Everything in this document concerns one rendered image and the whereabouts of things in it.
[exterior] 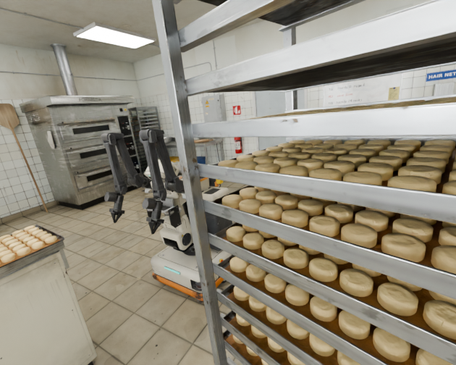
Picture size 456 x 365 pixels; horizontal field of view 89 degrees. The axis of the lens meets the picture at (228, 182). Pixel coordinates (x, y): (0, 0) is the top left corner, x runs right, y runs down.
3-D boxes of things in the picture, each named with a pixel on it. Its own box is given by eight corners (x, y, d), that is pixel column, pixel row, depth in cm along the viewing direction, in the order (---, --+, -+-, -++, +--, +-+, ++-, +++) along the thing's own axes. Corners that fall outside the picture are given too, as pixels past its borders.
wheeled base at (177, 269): (198, 244, 268) (195, 224, 261) (246, 258, 233) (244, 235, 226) (151, 280, 216) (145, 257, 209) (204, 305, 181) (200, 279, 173)
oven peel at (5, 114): (38, 215, 433) (-10, 103, 389) (37, 215, 436) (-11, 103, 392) (56, 209, 458) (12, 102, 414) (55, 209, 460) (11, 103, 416)
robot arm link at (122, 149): (123, 128, 166) (115, 129, 171) (106, 134, 156) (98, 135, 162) (145, 183, 184) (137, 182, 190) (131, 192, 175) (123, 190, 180)
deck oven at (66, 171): (85, 213, 418) (49, 95, 361) (54, 206, 479) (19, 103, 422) (152, 186, 544) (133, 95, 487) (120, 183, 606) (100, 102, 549)
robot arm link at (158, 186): (156, 129, 137) (144, 130, 143) (148, 130, 133) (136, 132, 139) (169, 197, 150) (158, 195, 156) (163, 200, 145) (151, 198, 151)
